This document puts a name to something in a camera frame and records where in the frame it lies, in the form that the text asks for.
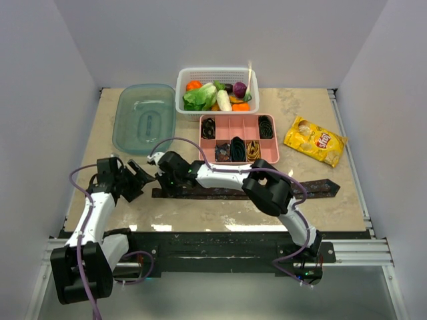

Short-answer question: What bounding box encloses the teal transparent container lid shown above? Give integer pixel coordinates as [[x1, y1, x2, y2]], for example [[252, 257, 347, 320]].
[[112, 84, 176, 155]]

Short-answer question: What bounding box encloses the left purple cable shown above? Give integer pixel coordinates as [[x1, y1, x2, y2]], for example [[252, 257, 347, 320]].
[[68, 163, 103, 320]]

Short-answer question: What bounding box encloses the dark eggplant toy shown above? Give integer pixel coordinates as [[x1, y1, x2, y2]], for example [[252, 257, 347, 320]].
[[224, 83, 233, 93]]

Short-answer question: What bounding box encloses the pink divided organizer tray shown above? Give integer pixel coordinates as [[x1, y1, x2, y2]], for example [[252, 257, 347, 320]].
[[199, 114, 280, 165]]

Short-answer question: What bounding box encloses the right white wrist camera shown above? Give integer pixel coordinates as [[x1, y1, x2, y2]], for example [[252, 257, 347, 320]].
[[147, 152, 165, 176]]

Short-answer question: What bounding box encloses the purple onion toy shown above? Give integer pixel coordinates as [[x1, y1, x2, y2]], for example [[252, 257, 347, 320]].
[[233, 82, 247, 99]]

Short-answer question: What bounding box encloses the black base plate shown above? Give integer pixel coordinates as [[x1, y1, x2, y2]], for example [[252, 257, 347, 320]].
[[113, 232, 336, 280]]

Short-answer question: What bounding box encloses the purple cable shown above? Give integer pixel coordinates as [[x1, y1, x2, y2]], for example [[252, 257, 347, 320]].
[[68, 163, 103, 320], [148, 137, 318, 267]]

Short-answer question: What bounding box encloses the rolled black tie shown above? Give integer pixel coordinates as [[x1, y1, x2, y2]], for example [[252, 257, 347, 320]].
[[258, 115, 274, 139], [201, 118, 216, 139]]

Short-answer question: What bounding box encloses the rolled black tie right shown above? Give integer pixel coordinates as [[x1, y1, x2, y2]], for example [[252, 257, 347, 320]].
[[258, 115, 274, 139]]

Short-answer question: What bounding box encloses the white daikon radish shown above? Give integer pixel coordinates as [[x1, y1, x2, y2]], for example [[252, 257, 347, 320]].
[[216, 90, 232, 112]]

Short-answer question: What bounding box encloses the rolled yellow tie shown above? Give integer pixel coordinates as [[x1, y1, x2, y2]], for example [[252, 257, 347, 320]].
[[246, 141, 261, 162]]

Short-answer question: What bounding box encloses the orange pumpkin toy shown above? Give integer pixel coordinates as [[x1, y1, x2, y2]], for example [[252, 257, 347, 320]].
[[186, 81, 203, 91]]

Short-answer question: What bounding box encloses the rolled floral tie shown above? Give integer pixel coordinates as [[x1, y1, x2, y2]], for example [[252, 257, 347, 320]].
[[215, 143, 231, 163]]

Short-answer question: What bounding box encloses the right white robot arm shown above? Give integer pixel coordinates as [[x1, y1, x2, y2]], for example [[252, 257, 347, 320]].
[[148, 151, 322, 262]]

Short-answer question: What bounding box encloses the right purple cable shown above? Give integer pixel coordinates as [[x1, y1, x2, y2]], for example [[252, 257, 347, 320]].
[[148, 137, 318, 267]]

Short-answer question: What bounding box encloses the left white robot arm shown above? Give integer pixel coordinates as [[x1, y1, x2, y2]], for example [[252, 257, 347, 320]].
[[50, 157, 155, 305]]

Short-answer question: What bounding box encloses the yellow chips bag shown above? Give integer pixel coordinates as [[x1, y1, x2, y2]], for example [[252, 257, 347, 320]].
[[284, 116, 348, 168]]

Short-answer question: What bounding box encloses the rolled black tie left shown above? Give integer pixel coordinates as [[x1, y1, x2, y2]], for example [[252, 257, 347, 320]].
[[201, 118, 216, 139]]

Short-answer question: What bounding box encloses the rolled dark blue tie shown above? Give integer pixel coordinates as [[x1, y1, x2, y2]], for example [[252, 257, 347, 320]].
[[230, 137, 246, 162]]

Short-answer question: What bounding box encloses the dark patterned necktie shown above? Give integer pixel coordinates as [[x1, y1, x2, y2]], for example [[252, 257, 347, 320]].
[[151, 179, 340, 200]]

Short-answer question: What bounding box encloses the green onion stalk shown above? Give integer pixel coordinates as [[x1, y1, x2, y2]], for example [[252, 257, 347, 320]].
[[243, 61, 253, 103]]

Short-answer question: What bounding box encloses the white plastic basket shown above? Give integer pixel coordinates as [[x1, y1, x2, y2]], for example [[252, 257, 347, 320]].
[[175, 67, 260, 121]]

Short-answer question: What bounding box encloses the green lettuce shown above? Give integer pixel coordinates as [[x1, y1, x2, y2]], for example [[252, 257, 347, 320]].
[[183, 83, 218, 111]]

